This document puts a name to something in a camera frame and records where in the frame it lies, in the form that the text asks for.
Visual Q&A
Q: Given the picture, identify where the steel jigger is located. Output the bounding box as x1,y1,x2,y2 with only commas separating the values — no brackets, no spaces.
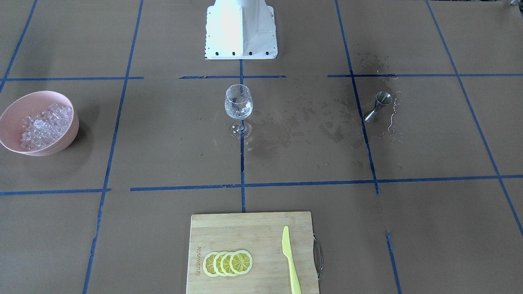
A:
364,91,392,123

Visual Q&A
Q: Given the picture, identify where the clear wine glass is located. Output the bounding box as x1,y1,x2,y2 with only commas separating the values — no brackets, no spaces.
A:
224,84,253,140

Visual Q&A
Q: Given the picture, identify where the clear ice cubes pile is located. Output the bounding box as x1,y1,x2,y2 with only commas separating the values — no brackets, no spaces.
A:
20,103,74,152

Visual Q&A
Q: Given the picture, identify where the bamboo cutting board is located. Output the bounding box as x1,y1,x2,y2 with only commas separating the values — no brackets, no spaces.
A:
186,212,320,294

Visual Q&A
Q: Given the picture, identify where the yellow plastic knife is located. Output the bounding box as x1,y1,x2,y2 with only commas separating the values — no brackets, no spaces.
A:
281,226,302,294

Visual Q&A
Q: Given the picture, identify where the lemon slice nearest knife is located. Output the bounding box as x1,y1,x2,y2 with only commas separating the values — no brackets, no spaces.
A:
229,249,253,275

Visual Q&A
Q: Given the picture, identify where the lemon slice farthest from knife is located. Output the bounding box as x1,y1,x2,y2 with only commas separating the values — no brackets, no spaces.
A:
203,252,219,277

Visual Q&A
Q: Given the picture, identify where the pink bowl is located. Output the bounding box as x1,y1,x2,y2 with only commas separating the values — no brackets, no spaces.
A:
0,91,80,156

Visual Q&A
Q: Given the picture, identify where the white pole base plate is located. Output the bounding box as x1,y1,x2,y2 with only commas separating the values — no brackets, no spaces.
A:
204,0,278,60

